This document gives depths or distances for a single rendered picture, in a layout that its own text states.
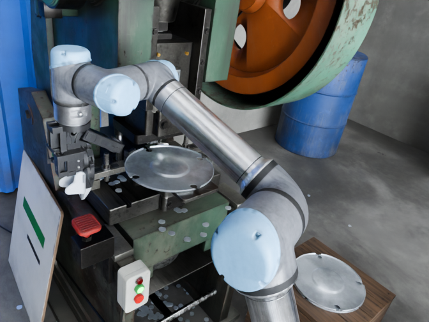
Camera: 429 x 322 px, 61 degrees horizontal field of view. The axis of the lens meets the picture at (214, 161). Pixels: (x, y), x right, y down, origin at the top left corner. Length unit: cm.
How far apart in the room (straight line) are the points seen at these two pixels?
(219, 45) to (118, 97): 54
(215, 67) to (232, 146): 49
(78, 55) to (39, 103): 67
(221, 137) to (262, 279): 29
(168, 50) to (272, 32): 38
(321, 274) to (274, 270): 101
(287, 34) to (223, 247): 83
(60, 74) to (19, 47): 144
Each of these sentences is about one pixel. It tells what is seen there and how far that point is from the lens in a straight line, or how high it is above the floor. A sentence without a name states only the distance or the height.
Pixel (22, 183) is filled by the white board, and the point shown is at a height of 45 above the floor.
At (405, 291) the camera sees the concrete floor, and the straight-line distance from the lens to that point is 231.
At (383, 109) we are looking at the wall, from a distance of 436.
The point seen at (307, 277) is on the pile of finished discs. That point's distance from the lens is 155.
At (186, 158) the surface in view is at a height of 78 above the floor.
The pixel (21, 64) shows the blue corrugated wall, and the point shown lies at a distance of 224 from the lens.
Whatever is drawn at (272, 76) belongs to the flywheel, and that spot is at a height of 108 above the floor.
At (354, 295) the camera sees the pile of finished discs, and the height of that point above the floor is 36.
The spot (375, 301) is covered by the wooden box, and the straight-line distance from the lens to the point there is 161.
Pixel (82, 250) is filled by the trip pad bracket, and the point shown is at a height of 70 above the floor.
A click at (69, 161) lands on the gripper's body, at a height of 97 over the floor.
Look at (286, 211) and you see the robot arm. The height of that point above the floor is 105.
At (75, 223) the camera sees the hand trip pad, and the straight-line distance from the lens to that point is 101.
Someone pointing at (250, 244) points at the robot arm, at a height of 103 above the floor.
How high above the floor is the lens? 139
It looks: 29 degrees down
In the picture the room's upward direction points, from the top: 9 degrees clockwise
